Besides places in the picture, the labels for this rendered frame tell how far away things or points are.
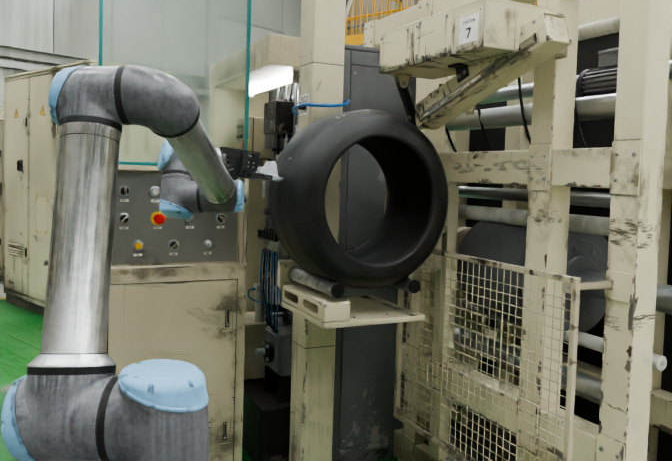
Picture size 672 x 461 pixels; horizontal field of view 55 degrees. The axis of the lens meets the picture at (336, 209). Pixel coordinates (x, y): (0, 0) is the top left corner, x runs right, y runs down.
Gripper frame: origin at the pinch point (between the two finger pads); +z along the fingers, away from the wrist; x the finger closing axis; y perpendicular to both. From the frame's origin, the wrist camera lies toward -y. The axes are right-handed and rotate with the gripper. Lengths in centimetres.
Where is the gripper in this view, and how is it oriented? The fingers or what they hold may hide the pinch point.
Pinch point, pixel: (279, 180)
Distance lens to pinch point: 198.7
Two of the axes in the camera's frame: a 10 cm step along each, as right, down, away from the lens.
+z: 8.9, 1.3, 4.4
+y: 1.4, -9.9, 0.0
